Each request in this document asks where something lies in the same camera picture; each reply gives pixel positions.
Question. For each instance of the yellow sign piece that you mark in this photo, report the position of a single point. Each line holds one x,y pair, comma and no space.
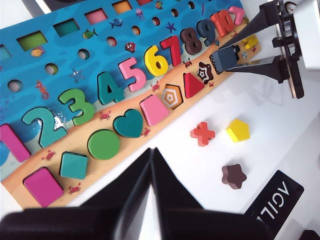
251,42

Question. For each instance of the teal digit four piece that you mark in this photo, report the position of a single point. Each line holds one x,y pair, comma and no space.
112,98

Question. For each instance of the red triangle piece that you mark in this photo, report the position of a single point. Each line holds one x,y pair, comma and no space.
192,86

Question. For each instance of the dark blue square block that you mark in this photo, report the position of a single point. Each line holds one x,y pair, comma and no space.
226,58

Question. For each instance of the magenta digit one piece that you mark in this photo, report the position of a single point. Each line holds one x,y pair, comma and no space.
13,143

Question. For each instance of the orange cross piece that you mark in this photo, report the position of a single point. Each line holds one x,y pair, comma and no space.
202,133

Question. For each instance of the teal square piece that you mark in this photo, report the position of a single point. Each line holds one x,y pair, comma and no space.
73,165

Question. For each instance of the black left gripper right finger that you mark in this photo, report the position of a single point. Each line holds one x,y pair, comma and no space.
180,200

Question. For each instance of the orange red number ten piece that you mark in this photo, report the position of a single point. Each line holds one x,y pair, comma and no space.
217,23

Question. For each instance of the green circle piece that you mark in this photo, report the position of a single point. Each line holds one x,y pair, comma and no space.
103,144

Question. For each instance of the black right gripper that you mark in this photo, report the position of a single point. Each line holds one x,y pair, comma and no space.
293,75

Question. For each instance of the pink angle sign piece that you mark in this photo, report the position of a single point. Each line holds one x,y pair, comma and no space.
238,15

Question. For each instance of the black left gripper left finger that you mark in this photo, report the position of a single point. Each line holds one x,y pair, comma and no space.
105,200

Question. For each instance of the teal heart piece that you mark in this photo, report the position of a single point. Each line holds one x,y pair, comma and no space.
128,123

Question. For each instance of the brown digit eight piece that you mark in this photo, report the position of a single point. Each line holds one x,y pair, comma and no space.
192,42

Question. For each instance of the yellow digit six piece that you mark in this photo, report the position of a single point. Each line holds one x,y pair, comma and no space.
150,57

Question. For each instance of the green digit three piece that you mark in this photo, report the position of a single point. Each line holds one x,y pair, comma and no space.
83,116

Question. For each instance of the pink digit five piece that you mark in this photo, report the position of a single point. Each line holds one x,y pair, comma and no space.
136,83

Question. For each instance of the red digit seven piece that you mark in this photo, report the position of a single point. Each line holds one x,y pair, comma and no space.
175,55

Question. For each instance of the black AgileX labelled plate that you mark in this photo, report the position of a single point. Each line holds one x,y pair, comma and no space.
281,178

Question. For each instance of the white right wrist housing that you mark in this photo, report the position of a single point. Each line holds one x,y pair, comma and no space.
308,32

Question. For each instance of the magenta rectangle piece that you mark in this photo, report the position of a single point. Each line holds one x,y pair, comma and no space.
42,187

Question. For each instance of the teal digit two piece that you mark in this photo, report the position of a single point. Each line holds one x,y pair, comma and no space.
50,138

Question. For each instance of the yellow pentagon piece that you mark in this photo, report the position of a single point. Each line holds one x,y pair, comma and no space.
237,130

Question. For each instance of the pink trapezoid piece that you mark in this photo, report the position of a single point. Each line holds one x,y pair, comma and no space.
155,110

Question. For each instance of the dark blue digit nine piece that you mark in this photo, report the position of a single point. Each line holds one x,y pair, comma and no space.
211,37

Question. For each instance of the wooden number shape puzzle board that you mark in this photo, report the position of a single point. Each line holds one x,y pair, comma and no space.
62,57

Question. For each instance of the brown star piece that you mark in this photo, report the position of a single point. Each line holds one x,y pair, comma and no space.
233,176

